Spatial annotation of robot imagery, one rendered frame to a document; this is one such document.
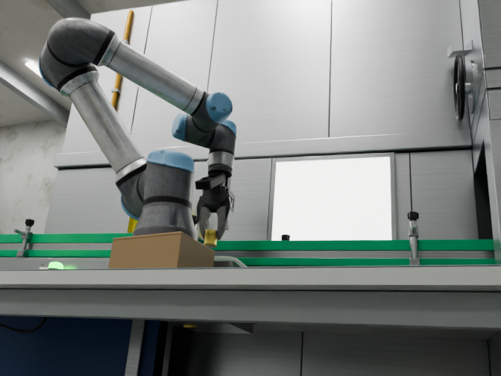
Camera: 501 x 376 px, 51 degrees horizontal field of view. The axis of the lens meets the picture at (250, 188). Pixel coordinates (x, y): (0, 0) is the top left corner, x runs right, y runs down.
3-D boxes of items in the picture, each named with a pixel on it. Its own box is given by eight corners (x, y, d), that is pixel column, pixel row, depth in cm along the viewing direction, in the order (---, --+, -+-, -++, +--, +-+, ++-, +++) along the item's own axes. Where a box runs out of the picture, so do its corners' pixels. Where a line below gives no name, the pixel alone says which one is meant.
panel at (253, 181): (396, 251, 172) (394, 155, 184) (396, 248, 169) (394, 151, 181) (146, 251, 197) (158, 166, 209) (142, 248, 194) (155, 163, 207)
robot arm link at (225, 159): (229, 151, 152) (203, 151, 154) (228, 165, 151) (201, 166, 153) (237, 161, 159) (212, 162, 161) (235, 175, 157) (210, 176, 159)
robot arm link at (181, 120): (187, 101, 147) (221, 113, 152) (171, 118, 156) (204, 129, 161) (184, 126, 144) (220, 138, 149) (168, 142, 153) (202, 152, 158)
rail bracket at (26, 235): (29, 259, 175) (37, 221, 180) (14, 254, 169) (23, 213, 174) (19, 259, 177) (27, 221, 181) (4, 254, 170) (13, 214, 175)
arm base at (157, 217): (184, 233, 115) (187, 191, 119) (120, 236, 118) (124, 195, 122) (205, 251, 129) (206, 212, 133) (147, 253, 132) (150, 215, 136)
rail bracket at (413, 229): (425, 302, 146) (421, 224, 154) (426, 291, 131) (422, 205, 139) (406, 302, 147) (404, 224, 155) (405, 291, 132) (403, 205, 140)
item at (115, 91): (109, 153, 219) (136, 10, 244) (105, 149, 216) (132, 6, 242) (102, 153, 220) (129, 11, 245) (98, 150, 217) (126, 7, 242)
